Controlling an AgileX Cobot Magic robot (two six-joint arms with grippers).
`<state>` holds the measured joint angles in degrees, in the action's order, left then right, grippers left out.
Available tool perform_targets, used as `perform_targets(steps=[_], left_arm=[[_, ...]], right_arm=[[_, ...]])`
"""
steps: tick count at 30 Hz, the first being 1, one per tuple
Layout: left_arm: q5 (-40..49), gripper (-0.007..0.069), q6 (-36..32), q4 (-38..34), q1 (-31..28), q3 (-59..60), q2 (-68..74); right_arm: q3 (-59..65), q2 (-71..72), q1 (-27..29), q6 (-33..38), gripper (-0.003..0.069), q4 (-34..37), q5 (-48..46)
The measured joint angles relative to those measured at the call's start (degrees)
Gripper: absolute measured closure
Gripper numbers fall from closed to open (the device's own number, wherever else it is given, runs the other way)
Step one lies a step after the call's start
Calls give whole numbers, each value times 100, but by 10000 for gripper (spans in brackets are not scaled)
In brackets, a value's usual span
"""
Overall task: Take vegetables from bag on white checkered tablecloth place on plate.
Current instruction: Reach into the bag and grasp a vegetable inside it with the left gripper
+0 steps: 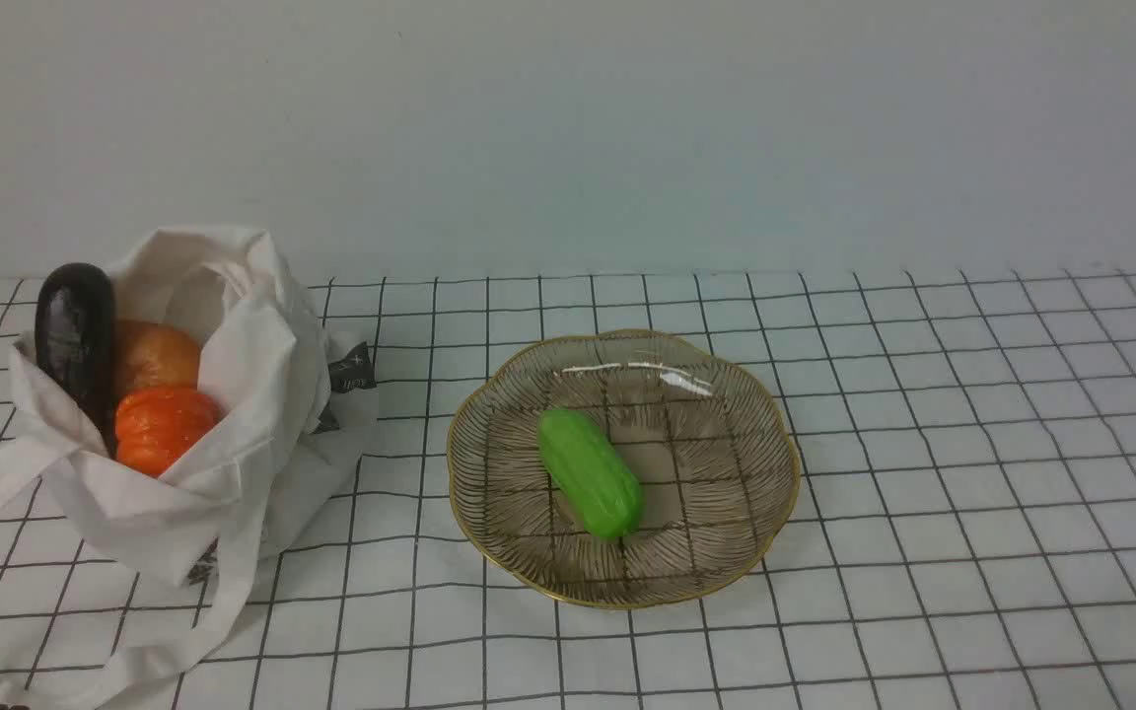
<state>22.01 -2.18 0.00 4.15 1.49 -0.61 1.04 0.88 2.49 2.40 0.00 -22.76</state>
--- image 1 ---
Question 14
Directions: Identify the dark purple toy eggplant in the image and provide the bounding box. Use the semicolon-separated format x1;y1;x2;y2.
35;262;116;451

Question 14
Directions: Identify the white cloth tote bag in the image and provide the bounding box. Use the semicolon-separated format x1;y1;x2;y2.
0;226;378;709

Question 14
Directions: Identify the gold-rimmed glass plate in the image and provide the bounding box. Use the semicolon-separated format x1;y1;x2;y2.
446;329;801;609

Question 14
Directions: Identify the green toy cucumber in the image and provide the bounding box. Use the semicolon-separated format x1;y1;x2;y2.
537;409;645;540

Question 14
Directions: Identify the orange toy pumpkin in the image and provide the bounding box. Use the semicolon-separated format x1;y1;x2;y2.
114;386;222;479

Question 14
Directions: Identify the tan toy potato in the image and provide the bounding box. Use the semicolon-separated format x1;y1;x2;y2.
112;319;201;399

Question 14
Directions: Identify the white grid tablecloth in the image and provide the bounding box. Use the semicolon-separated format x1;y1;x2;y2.
0;266;1136;710

